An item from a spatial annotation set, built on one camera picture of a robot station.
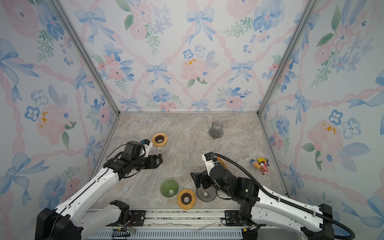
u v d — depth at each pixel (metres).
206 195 0.81
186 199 0.80
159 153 0.88
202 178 0.60
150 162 0.70
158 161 0.72
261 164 0.90
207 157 0.61
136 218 0.73
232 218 0.74
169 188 0.82
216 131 1.00
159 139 0.93
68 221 0.39
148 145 0.74
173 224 0.73
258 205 0.47
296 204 0.45
